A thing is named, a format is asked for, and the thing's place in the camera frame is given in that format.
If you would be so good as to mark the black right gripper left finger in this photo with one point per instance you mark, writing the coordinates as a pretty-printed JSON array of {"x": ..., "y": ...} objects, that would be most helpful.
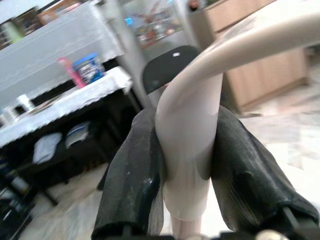
[{"x": 130, "y": 175}]

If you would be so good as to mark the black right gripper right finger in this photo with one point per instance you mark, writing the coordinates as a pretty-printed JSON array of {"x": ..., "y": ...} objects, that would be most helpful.
[{"x": 250, "y": 170}]

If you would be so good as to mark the white folded laundry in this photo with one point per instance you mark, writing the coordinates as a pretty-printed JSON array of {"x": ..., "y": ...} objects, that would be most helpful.
[
  {"x": 47, "y": 147},
  {"x": 77, "y": 132}
]

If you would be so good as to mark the table with white tablecloth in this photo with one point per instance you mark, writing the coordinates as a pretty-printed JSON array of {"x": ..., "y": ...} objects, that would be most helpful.
[{"x": 75, "y": 100}]

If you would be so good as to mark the light wooden cabinet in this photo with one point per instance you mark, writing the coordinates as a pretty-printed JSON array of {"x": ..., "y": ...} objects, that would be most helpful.
[{"x": 270, "y": 67}]

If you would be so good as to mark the blue printed box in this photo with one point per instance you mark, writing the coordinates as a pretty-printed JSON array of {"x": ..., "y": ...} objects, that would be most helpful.
[{"x": 88, "y": 67}]

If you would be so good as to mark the pink bottle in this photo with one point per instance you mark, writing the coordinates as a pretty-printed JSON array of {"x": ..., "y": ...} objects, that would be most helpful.
[{"x": 71, "y": 72}]

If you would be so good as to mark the white cup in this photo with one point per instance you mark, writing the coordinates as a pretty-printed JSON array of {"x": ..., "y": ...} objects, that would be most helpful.
[{"x": 25, "y": 102}]

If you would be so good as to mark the clear drinking glass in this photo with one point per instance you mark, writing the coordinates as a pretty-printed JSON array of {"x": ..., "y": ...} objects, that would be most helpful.
[{"x": 7, "y": 116}]

